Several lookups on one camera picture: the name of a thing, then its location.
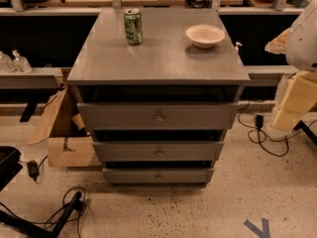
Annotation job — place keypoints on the grey drawer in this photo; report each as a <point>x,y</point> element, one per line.
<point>158,176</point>
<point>105,116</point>
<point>161,151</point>

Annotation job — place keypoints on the white paper bowl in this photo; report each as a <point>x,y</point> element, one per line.
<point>205,36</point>

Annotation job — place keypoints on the brown cardboard box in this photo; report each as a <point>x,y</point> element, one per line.
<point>68,147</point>

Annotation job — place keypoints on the grey bottom drawer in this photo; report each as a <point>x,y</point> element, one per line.
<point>158,176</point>

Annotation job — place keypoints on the clear sanitizer bottle left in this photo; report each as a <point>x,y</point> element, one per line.
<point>6,63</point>

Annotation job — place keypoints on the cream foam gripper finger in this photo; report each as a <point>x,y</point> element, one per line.
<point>295,96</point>

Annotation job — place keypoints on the clear sanitizer bottle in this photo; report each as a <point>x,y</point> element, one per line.
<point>6,63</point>
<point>21,63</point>

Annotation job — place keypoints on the black bin at left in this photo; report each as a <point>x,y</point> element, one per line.
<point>9,164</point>

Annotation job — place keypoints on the black power adapter right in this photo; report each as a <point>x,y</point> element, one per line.
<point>259,121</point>

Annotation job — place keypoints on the green soda can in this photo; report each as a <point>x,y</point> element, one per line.
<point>133,26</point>

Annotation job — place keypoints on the grey wooden drawer cabinet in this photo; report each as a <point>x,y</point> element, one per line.
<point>165,68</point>

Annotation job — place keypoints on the black power adapter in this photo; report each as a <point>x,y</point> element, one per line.
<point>33,169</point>
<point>259,121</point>

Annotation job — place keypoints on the grey shelf rail left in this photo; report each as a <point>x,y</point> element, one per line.
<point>39,78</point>

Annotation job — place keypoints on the small white pump bottle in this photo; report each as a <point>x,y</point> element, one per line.
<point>238,46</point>

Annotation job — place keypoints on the clear sanitizer bottle right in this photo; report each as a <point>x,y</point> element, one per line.
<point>21,63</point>

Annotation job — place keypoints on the grey top drawer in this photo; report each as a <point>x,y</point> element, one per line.
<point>105,116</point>

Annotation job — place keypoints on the black power adapter left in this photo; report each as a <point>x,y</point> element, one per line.
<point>33,169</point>

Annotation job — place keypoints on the black metal stand base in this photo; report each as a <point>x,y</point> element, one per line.
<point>36,222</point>

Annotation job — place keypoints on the grey middle drawer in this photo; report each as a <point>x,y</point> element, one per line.
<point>161,151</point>

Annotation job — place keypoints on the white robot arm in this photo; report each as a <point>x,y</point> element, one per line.
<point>299,45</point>

